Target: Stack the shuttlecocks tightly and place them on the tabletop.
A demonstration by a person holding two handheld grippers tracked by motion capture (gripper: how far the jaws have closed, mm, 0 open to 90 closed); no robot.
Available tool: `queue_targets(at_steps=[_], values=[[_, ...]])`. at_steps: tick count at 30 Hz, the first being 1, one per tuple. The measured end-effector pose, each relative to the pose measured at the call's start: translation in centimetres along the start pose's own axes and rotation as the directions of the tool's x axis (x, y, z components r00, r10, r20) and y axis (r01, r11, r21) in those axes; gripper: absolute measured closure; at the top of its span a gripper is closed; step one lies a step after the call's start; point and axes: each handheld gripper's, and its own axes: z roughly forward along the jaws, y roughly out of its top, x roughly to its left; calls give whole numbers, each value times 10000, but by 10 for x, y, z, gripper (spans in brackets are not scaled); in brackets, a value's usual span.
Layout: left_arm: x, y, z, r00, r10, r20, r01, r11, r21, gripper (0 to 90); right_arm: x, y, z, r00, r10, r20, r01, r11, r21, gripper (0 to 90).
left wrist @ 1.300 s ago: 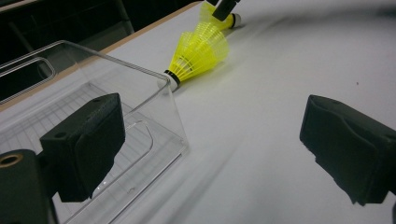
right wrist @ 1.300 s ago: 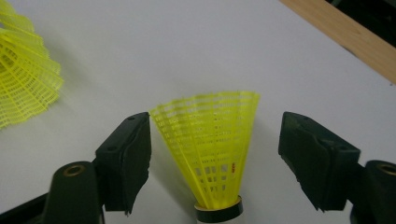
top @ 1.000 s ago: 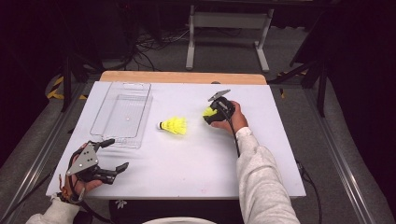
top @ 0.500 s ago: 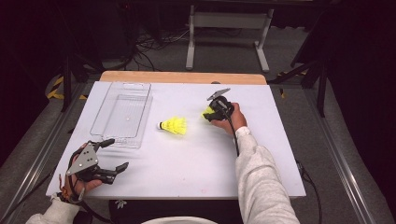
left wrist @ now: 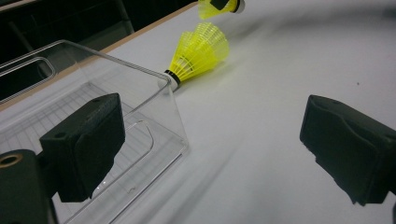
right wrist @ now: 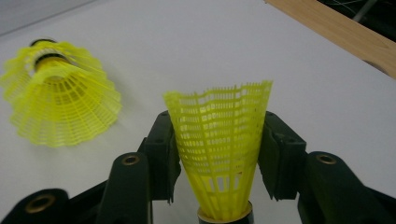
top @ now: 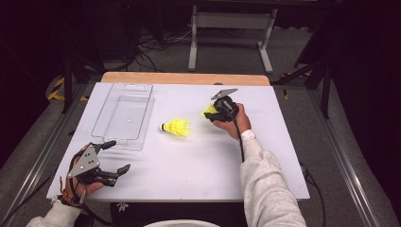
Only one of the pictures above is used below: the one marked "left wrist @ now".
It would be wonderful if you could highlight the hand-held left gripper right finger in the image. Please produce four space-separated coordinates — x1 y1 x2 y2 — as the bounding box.
299 94 396 206

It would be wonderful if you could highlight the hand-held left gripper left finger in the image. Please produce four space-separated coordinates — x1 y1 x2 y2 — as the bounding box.
39 92 126 203

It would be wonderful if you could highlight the yellow shuttlecock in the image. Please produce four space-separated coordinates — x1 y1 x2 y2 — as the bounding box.
158 30 219 92
197 0 246 21
192 21 231 64

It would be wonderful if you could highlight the clear plastic container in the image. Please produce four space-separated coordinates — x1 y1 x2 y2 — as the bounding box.
0 39 190 224

